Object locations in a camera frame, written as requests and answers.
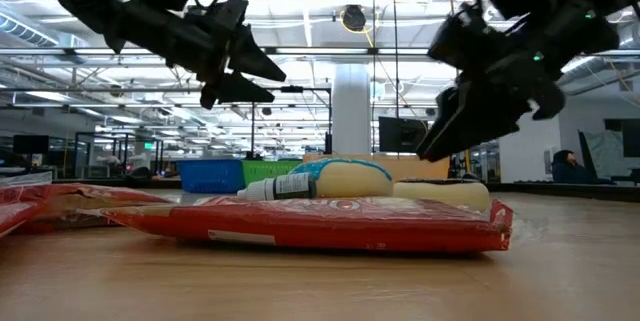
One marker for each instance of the black monitor on stand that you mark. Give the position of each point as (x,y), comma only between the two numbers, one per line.
(400,136)

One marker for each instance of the seated person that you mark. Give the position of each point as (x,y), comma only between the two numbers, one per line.
(567,168)

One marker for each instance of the black label dropper bottle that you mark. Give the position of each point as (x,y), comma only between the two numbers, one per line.
(280,187)

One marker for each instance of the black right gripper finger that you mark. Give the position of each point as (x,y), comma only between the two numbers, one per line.
(485,121)
(445,111)

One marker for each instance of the small black background monitor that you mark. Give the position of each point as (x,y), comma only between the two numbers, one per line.
(30,145)

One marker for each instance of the blue plastic basket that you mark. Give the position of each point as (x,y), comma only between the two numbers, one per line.
(210,177)

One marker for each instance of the white building column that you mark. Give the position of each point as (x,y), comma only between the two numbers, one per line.
(351,111)

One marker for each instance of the black background rig frame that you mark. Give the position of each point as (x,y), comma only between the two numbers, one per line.
(252,131)

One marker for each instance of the red rubber band packet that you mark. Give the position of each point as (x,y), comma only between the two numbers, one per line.
(12,216)
(300,226)
(75,201)

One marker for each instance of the black wall screen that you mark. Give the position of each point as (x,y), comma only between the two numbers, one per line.
(630,138)

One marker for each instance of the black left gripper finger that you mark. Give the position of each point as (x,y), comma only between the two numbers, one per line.
(252,58)
(235,90)

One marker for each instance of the tan cardboard box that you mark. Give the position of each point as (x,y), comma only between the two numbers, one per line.
(425,171)

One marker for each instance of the green plastic basket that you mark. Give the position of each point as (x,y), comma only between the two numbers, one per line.
(265,170)

